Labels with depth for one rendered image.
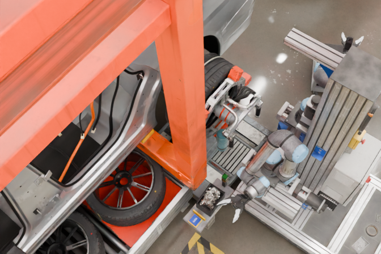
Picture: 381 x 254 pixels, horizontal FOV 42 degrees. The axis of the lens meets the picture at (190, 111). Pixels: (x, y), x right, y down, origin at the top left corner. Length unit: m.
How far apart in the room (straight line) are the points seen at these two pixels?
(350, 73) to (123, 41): 1.28
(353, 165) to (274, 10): 2.57
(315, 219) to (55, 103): 2.89
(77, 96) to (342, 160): 2.01
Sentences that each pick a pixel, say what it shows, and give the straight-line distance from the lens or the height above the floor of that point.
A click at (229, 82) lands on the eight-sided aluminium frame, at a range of 3.59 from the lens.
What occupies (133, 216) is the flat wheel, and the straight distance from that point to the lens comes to 3.89.
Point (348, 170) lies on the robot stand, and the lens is 3.29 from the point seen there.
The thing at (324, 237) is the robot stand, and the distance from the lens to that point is 4.20.
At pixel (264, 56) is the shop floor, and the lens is 5.08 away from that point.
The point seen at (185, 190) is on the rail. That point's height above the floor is 0.39.
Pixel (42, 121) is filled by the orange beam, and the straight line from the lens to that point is 1.73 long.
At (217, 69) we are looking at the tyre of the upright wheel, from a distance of 3.60.
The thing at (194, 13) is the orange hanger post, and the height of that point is 2.60.
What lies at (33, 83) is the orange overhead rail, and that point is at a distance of 1.50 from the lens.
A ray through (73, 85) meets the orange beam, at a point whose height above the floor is 2.73.
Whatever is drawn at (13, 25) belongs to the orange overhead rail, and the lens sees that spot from 0.95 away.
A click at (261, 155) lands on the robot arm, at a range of 3.15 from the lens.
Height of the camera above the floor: 4.20
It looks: 63 degrees down
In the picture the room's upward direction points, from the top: 5 degrees counter-clockwise
